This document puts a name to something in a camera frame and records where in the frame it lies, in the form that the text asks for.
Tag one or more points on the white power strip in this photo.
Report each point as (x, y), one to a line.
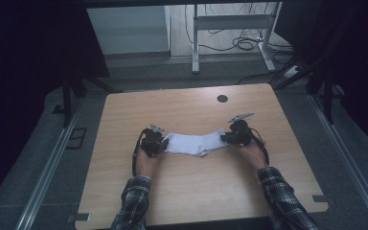
(291, 72)

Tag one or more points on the black round table grommet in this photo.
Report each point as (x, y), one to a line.
(222, 98)

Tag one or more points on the small black floor plate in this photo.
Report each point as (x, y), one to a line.
(58, 109)

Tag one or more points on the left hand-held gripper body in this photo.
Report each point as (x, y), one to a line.
(151, 140)

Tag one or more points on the pale grey cabinet panel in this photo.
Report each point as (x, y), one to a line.
(127, 30)

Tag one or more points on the black metal stand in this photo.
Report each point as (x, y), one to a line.
(328, 96)
(67, 99)

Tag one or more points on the person's right hand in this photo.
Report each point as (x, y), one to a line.
(254, 155)

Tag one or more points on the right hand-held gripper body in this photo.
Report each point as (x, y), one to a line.
(241, 131)

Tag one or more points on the metal floor rail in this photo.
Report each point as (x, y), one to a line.
(345, 153)
(46, 172)

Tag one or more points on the white sock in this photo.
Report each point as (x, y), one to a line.
(196, 143)

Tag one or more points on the dark curtain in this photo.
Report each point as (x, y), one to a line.
(357, 48)

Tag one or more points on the white metal desk frame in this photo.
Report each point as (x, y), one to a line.
(230, 22)

